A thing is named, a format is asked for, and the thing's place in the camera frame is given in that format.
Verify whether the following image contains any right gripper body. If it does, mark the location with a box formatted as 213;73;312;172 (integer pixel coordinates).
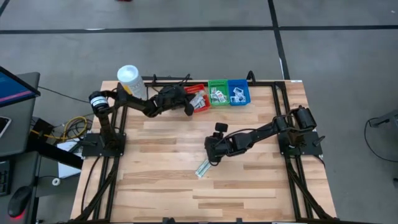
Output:
204;133;251;164

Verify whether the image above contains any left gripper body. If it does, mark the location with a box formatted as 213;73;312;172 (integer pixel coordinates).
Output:
149;85;195;117

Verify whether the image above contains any red plastic basket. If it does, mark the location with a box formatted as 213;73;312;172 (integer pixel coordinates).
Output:
183;83;211;113

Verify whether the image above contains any green plastic basket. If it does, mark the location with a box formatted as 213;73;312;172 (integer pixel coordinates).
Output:
208;79;231;107

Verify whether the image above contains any blue plastic basket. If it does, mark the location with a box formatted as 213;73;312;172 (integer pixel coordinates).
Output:
227;78;251;106

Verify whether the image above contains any white paper sheet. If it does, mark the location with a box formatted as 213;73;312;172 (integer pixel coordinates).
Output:
57;139;84;179

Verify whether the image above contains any black cart beam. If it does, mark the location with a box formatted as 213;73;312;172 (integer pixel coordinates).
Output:
27;117;84;170

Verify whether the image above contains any grey chair base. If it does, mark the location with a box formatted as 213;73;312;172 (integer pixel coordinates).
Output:
369;108;398;128

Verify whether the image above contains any monitor with blue screen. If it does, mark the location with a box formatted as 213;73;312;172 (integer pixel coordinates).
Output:
0;65;42;108

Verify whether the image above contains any grey side desk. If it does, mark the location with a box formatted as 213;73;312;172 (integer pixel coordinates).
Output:
0;152;78;224

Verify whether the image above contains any smartphone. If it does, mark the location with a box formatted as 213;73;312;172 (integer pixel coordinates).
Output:
0;116;12;138

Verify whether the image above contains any black computer mouse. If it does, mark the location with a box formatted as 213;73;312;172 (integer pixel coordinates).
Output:
7;185;32;218

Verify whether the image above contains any black keyboard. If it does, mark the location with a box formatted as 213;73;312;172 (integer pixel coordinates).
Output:
0;160;11;197

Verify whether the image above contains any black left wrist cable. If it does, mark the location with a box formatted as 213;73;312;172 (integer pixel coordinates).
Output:
174;73;192;91

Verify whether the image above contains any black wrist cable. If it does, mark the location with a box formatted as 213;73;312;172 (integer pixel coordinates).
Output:
217;128;261;147
174;73;192;91

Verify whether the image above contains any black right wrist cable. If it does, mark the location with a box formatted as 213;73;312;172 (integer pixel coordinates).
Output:
217;128;261;147

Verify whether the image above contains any thin black floor cable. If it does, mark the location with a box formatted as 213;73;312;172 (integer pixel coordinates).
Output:
363;117;398;163
37;85;91;103

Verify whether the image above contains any black under-table cable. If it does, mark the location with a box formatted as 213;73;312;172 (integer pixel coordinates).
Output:
80;155;103;215

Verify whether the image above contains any yellow cable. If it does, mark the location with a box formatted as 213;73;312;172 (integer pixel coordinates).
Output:
30;115;88;141

